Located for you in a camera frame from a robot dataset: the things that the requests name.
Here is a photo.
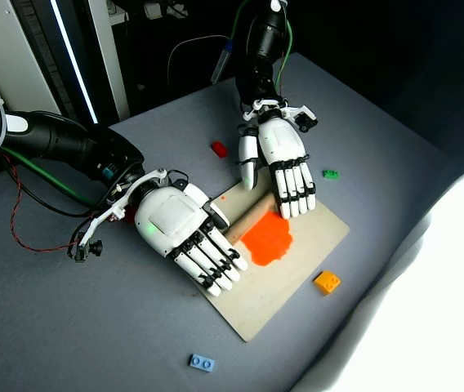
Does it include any yellow toy brick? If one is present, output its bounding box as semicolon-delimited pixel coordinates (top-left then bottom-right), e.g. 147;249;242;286
312;269;342;296

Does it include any light wooden board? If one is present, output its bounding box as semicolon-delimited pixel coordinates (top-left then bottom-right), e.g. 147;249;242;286
193;179;350;343

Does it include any wooden rolling pin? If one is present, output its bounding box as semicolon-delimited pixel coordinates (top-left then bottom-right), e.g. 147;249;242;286
223;194;277;245

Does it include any white column with light strip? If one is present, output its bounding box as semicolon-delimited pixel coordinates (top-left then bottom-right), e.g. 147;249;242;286
0;0;131;131

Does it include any flat orange dough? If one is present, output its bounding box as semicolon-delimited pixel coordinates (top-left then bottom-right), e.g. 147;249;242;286
240;211;294;268

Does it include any grey table cloth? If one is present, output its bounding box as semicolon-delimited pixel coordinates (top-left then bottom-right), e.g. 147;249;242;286
0;51;464;392

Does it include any red black twisted wire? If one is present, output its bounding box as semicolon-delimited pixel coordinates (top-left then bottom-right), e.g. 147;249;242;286
9;161;86;253

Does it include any grey blue cable plug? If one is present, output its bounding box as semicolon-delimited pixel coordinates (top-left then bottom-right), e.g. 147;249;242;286
210;38;233;86

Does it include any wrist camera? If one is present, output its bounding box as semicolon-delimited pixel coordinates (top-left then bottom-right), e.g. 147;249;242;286
295;112;319;134
67;238;105;264

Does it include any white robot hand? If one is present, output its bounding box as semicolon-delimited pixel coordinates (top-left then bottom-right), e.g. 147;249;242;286
133;181;250;298
237;117;317;220

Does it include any thin white cable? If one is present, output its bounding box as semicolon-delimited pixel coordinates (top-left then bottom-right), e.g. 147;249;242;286
167;34;231;82

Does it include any blue flat toy brick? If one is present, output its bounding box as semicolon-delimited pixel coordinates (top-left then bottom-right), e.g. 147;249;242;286
188;353;216;373

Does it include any white backdrop cloth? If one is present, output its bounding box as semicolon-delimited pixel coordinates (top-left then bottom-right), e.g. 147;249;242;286
292;153;464;392

